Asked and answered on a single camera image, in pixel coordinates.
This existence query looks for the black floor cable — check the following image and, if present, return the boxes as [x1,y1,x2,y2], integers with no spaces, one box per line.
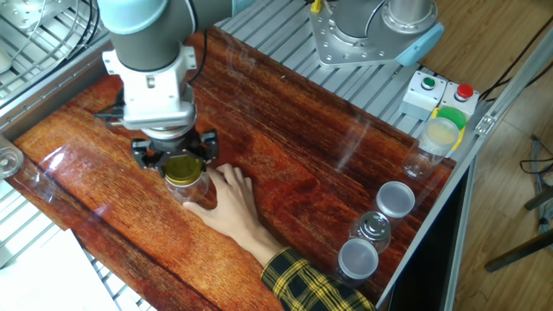
[479,12,553,103]

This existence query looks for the grey box green button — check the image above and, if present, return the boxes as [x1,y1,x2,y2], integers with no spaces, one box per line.
[399,70,448,121]

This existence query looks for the gold metal jar lid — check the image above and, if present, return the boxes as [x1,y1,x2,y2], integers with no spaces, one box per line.
[163,155,204,187]

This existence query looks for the grey aluminium rail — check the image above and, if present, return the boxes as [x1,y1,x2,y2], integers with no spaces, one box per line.
[0,23,118,142]

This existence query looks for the grey box red button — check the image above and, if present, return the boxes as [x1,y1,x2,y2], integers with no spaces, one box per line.
[439,80,480,118]

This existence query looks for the bare human hand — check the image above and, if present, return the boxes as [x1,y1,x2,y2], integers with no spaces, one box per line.
[182,162,284,267]

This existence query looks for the dark chair leg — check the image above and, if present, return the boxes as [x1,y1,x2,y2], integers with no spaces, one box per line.
[524,187,553,212]
[483,228,553,273]

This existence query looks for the clear jar white plastic lid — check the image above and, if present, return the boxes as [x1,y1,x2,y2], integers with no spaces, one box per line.
[335,237,380,287]
[374,180,416,229]

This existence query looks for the clear jar silver metal lid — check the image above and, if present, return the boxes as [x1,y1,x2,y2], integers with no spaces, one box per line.
[348,210,392,255]

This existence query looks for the large clear jar white lid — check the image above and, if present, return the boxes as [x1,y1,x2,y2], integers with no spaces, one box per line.
[401,116,461,181]

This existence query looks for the aluminium frame post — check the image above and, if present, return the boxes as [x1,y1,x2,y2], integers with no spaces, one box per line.
[473,36,553,137]

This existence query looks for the small clear glass jar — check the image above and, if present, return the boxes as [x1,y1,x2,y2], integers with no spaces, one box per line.
[165,172,211,204]

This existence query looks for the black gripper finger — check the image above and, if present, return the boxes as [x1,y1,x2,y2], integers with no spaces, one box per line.
[196,130,219,164]
[130,137,168,177]

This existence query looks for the forearm yellow black plaid sleeve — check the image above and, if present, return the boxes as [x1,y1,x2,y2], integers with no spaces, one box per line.
[260,244,377,311]

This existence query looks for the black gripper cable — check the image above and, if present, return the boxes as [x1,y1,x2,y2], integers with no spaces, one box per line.
[185,0,208,86]

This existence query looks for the silver metal mounting plate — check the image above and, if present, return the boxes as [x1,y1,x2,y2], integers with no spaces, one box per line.
[0,0,74,31]

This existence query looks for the black flat panel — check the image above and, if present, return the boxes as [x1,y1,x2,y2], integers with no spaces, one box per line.
[386,168,470,311]

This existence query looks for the white paper sheet stack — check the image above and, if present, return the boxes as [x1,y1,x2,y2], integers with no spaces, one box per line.
[0,228,122,311]

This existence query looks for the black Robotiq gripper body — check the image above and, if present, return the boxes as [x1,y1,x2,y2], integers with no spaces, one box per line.
[144,129,207,168]

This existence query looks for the black cable bundle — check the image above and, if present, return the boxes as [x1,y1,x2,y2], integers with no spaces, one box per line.
[0,0,101,92]

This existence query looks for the yellow box green round cap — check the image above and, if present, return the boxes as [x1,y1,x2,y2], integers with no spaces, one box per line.
[430,105,469,152]

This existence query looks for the grey floor cable bundle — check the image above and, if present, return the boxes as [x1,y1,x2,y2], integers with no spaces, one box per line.
[518,136,553,228]

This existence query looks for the glossy wood grain mat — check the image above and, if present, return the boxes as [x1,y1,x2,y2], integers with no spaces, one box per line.
[8,25,459,311]

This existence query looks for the empty clear lidless jar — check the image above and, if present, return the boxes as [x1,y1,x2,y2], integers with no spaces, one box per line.
[0,136,26,181]

